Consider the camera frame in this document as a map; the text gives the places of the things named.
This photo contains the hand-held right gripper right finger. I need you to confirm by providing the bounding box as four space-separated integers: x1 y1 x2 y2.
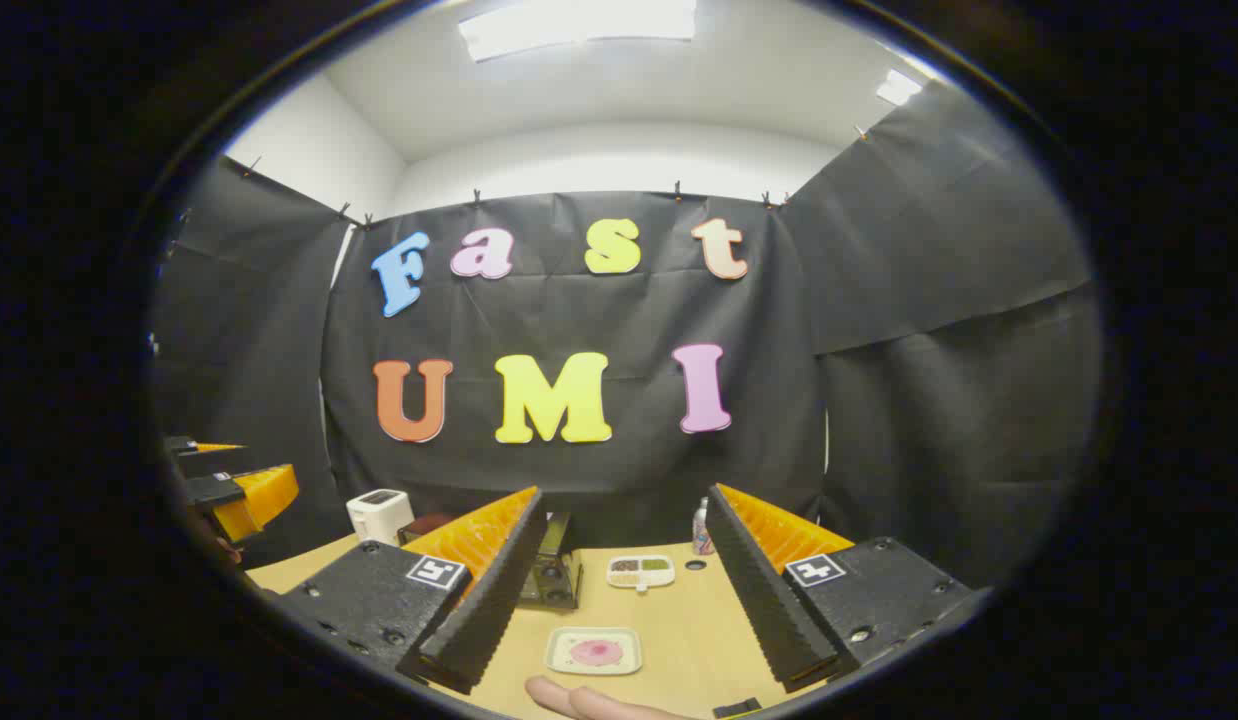
704 483 978 694

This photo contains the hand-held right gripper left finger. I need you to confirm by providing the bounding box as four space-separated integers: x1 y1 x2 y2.
277 486 550 696

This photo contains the cream rectangular plate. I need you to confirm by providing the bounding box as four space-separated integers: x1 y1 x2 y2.
544 626 644 677

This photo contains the black electric oven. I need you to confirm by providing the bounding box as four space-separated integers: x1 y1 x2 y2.
397 510 586 612

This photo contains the white divided grain dish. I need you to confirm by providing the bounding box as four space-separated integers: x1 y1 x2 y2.
606 555 677 593

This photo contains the white toaster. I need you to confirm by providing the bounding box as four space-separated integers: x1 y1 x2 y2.
346 489 416 546

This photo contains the small ceiling light panel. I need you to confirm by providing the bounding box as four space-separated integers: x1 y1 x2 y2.
876 68 925 107

